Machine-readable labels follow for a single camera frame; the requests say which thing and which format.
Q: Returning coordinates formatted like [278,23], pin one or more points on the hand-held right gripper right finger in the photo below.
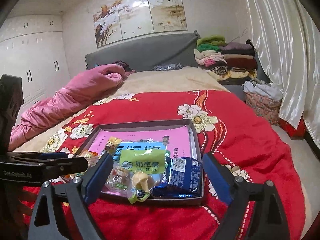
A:
[217,177]

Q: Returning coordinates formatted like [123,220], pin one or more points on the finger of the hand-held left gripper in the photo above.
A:
[50,168]
[53,155]

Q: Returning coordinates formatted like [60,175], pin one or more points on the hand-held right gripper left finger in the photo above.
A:
[96,177]

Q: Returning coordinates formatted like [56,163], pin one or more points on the clear nut snack packet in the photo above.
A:
[118,180]

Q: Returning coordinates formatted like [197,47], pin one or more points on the orange snack packet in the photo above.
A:
[90,154]

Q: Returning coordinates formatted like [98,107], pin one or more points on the blue snack packet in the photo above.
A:
[182,177]

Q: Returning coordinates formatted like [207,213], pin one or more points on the yellow stick snack packet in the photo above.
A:
[111,145]

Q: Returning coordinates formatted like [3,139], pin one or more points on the shallow grey cardboard box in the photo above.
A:
[196,140]

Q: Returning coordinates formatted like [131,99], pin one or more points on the green label snack packet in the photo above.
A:
[142,163]

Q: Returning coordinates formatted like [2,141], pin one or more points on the white wardrobe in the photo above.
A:
[32,60]

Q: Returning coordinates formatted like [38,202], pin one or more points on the pink quilt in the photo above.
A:
[70,97]

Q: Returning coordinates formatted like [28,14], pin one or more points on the pink book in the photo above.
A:
[150,136]

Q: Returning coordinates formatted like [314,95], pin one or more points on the red floral blanket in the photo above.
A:
[155,222]

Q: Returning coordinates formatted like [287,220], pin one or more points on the floral fabric bag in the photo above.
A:
[262,110]

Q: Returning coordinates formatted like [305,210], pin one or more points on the red cloth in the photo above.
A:
[291,128]

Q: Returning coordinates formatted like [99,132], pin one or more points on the white crumpled cloth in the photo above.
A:
[262,90]

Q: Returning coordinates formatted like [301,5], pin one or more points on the beige bed sheet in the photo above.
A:
[170,80]

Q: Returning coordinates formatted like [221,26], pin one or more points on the dark purple cloth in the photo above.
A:
[123,65]

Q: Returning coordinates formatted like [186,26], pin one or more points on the stack of folded clothes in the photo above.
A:
[232,60]

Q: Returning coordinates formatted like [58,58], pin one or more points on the blue patterned pillow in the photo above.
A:
[167,67]

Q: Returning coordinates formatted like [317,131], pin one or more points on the grey headboard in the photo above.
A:
[145,52]

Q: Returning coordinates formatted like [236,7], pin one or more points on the white satin curtain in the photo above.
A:
[282,50]

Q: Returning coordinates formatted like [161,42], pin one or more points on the floral wall painting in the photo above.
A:
[140,15]

